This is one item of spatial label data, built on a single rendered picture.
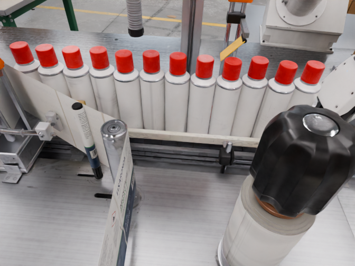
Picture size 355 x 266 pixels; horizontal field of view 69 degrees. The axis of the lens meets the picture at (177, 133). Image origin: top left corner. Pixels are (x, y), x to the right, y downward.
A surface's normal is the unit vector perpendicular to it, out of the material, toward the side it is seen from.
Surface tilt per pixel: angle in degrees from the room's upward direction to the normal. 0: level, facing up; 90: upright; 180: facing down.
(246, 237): 91
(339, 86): 70
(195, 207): 0
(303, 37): 90
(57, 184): 0
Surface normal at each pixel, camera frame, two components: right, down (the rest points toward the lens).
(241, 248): -0.79, 0.40
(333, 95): -0.92, -0.33
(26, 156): 1.00, 0.08
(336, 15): -0.13, 0.02
